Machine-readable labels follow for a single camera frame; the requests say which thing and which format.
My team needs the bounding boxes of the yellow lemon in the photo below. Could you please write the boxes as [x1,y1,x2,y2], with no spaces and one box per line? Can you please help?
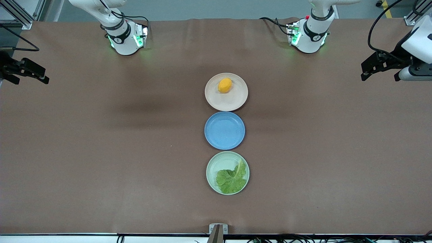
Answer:
[218,78,233,93]

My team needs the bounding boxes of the green lettuce leaf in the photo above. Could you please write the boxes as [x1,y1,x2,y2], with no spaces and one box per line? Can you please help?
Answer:
[216,159,248,195]

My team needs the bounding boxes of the brown table mat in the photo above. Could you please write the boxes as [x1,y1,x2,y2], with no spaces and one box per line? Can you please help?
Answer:
[0,17,432,235]

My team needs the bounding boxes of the pink round plate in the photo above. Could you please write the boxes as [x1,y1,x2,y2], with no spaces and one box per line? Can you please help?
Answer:
[205,73,249,112]

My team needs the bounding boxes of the blue round plate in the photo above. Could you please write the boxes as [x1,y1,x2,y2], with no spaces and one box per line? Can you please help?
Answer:
[204,111,246,151]

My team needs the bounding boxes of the light green round plate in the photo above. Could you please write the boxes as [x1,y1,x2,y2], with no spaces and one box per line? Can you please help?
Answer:
[206,151,250,196]

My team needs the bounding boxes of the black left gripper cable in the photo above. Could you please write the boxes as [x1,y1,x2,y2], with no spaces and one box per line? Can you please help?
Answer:
[367,0,414,64]

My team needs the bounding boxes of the aluminium frame profile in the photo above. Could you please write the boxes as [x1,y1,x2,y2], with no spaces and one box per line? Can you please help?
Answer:
[404,0,432,26]
[0,0,46,30]

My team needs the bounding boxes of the black left arm base cable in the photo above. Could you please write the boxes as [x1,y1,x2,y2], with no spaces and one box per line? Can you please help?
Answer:
[259,17,295,36]

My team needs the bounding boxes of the black arm base cable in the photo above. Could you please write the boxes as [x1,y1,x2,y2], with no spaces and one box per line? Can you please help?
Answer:
[259,17,295,36]
[115,10,151,36]

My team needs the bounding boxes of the black right arm base cable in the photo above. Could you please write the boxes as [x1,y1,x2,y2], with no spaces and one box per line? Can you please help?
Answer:
[115,10,151,36]

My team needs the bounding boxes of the grey metal camera mount bracket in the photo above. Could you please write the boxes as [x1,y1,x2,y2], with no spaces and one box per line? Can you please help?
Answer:
[209,223,228,243]

